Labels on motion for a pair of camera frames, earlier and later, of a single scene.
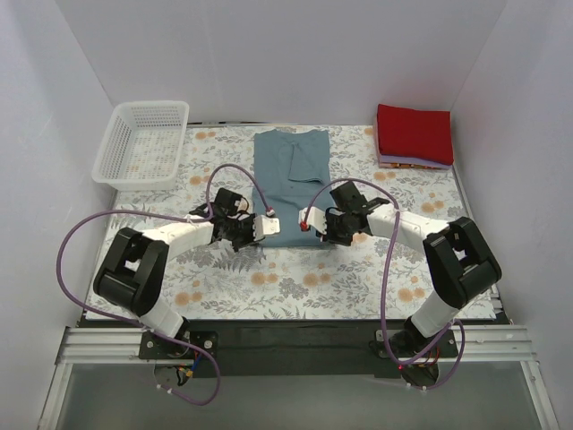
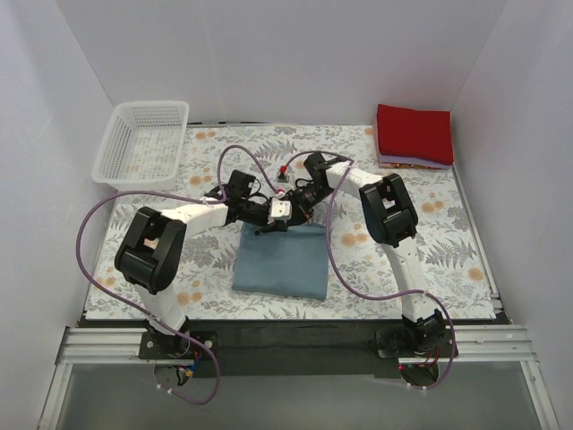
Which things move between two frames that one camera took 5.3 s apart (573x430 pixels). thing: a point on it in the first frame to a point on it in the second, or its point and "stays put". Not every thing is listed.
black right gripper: [330, 226] to [295, 208]
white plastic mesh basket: [141, 147] stays put
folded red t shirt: [414, 133] stays put
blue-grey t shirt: [291, 173] to [288, 262]
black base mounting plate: [299, 348] stays put
